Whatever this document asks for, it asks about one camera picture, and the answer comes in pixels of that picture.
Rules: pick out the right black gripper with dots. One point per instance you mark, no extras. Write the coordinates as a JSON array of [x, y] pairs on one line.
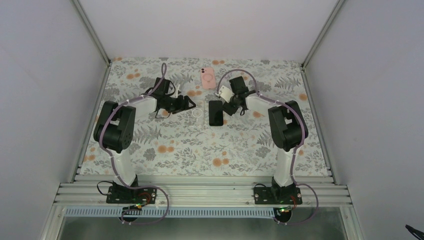
[[230, 110]]

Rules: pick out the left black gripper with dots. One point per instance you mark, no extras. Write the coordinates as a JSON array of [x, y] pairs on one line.
[[181, 106]]

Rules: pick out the clear phone case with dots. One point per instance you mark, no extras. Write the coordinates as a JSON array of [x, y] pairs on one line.
[[197, 114]]

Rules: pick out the black phone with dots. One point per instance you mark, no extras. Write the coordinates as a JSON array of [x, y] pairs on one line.
[[215, 110]]

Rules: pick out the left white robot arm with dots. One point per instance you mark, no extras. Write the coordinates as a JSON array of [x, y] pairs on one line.
[[115, 126]]

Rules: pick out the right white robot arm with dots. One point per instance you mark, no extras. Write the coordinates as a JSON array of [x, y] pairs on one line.
[[287, 127]]

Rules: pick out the pink phone case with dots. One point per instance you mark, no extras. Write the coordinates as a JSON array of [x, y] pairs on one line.
[[207, 77]]

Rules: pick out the floral table mat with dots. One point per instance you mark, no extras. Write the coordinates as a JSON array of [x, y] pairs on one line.
[[165, 144]]

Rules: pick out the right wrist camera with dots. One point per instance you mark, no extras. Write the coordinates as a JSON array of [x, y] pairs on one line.
[[225, 93]]

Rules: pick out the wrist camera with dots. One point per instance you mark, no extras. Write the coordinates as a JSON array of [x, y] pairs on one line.
[[225, 93], [177, 91]]

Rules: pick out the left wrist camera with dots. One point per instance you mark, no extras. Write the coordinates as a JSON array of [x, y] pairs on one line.
[[177, 91]]

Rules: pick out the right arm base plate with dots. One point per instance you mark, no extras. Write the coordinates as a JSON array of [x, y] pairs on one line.
[[265, 195]]

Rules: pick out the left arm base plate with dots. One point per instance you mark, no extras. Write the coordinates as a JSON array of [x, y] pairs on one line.
[[118, 194]]

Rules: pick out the aluminium mounting rail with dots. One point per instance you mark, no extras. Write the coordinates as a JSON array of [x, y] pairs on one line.
[[203, 191]]

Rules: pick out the grey slotted cable duct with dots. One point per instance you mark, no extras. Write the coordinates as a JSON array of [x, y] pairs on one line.
[[173, 212]]

